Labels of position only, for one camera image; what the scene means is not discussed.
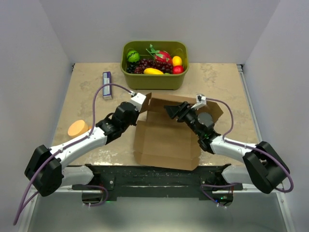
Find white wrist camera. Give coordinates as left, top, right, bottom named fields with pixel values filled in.
left=191, top=94, right=207, bottom=110
left=129, top=91, right=146, bottom=113

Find brown cardboard box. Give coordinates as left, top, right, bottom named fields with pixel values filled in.
left=133, top=91, right=224, bottom=172

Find green toy watermelon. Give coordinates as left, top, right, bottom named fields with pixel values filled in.
left=126, top=50, right=140, bottom=63

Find yellow toy lemon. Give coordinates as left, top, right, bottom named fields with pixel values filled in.
left=172, top=56, right=183, bottom=67

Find purple toothpaste box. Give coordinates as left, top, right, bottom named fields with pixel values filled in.
left=102, top=72, right=112, bottom=100

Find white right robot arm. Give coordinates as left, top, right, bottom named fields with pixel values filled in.
left=164, top=101, right=294, bottom=194

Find pink toy dragon fruit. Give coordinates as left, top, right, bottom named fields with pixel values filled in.
left=146, top=44, right=172, bottom=64

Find red toy apple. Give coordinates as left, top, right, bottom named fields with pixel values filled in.
left=172, top=65, right=184, bottom=74

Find purple toy grape bunch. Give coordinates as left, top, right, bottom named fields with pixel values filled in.
left=134, top=58, right=173, bottom=74

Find orange round sponge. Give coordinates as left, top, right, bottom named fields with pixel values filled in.
left=67, top=120, right=89, bottom=139

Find olive green plastic bin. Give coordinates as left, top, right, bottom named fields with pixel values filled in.
left=121, top=41, right=189, bottom=90

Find yellow toy mango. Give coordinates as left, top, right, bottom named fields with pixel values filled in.
left=143, top=68, right=164, bottom=75

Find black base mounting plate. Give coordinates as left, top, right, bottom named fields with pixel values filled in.
left=72, top=164, right=233, bottom=204

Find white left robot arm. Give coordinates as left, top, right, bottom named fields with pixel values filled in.
left=25, top=100, right=142, bottom=197

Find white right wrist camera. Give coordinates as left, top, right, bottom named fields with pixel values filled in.
left=191, top=94, right=207, bottom=110

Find dark blue toy grapes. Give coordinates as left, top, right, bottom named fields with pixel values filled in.
left=126, top=63, right=137, bottom=73

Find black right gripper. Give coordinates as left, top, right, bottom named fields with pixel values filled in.
left=163, top=101, right=202, bottom=138

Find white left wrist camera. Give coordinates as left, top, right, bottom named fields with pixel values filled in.
left=129, top=91, right=146, bottom=113

